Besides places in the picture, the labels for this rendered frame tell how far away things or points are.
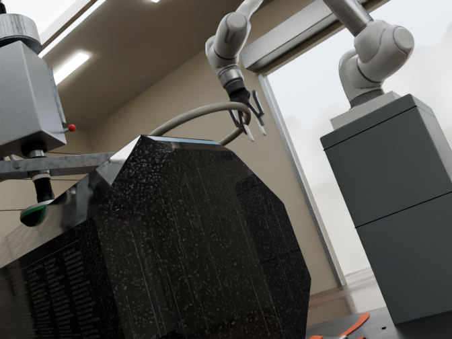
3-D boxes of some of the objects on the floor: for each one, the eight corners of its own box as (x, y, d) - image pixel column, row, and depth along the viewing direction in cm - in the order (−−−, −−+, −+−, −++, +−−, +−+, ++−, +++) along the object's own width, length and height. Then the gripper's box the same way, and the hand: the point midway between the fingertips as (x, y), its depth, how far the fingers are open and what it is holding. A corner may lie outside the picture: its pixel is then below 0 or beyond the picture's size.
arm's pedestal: (410, 307, 221) (345, 149, 240) (528, 276, 195) (444, 103, 215) (378, 335, 179) (303, 141, 199) (522, 300, 154) (420, 83, 174)
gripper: (256, 76, 186) (282, 128, 180) (218, 98, 191) (241, 150, 185) (250, 70, 179) (276, 124, 173) (211, 93, 184) (235, 147, 178)
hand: (255, 130), depth 180 cm, fingers closed on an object, 4 cm apart
